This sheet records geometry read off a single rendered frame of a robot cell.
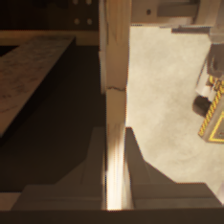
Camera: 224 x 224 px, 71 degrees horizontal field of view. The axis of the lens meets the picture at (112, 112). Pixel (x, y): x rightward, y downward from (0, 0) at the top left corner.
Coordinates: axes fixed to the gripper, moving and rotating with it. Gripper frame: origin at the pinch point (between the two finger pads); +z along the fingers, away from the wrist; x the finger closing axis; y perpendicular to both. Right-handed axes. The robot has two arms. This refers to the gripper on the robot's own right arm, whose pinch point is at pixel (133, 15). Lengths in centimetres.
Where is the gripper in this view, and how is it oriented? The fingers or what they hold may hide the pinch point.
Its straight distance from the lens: 27.2
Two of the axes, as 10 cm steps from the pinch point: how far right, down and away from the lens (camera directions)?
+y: 0.1, -8.9, -4.5
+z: -10.0, 0.0, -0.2
